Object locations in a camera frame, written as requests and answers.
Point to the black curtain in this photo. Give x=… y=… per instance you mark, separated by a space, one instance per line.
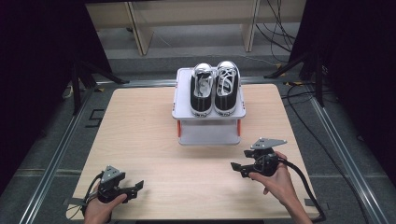
x=361 y=62
x=34 y=77

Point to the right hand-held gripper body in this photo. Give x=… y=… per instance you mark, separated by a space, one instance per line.
x=266 y=160

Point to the white two-tier shoe rack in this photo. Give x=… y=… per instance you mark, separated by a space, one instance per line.
x=208 y=130

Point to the person's right hand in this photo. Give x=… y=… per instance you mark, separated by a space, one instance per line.
x=280 y=183

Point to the metal floor rail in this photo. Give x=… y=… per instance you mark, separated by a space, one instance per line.
x=53 y=165
x=348 y=158

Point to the black tripod stand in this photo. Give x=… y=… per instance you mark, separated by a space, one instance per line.
x=311 y=68
x=81 y=77

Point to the beige wooden furniture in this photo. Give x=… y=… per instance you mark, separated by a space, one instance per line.
x=193 y=18

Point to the person's left hand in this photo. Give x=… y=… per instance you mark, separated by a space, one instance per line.
x=100 y=211

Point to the black canvas sneaker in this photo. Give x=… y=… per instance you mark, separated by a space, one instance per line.
x=226 y=87
x=202 y=90

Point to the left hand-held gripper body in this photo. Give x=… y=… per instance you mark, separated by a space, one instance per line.
x=109 y=180

